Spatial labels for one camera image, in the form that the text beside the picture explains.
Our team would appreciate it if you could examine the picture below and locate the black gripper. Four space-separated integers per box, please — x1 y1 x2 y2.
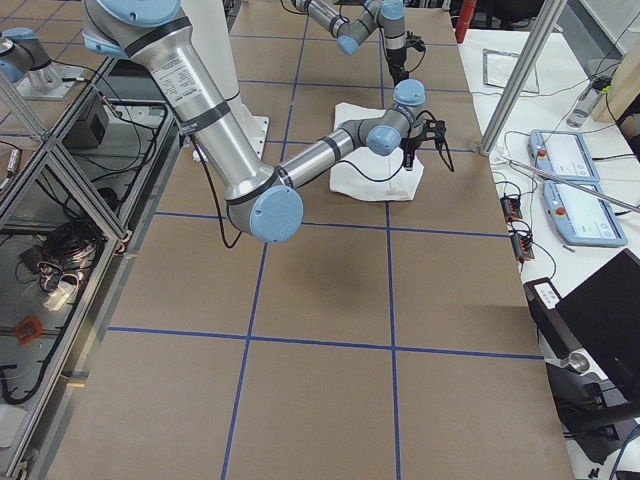
400 116 446 171
384 31 426 86

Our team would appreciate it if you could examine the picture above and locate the white long-sleeve printed shirt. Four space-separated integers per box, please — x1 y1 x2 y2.
328 101 425 203

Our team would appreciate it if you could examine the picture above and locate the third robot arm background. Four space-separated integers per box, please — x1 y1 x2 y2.
1 27 85 100

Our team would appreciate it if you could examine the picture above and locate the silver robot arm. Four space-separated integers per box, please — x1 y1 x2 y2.
281 0 427 85
83 1 449 243

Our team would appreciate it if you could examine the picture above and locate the red fire extinguisher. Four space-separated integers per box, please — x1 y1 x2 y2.
455 0 477 44

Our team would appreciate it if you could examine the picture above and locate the grey framed tray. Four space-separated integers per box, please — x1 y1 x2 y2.
482 49 540 94

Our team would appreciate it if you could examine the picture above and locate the orange black connector block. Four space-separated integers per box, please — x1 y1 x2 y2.
500 196 522 222

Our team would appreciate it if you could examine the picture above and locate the upper blue teach pendant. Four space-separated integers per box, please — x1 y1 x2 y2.
528 129 600 183

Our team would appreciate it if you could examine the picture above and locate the blue teach pendant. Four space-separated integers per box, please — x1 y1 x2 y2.
528 129 600 183
543 180 628 247

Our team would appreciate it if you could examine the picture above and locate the clear water bottle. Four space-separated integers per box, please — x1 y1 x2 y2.
566 76 612 129

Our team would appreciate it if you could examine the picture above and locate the lower blue teach pendant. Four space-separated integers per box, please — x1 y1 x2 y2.
543 180 628 247

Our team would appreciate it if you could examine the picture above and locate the black laptop computer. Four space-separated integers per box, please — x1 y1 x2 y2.
524 249 639 463

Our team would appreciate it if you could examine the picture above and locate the aluminium frame post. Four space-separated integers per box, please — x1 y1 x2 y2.
478 0 567 156

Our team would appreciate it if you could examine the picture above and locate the black box under frame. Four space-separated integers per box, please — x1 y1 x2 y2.
63 97 109 149

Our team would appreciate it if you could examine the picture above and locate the aluminium extrusion frame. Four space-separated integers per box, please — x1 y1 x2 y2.
1 60 178 479

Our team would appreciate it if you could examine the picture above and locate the orange tool under frame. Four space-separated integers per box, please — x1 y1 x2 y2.
12 316 44 345

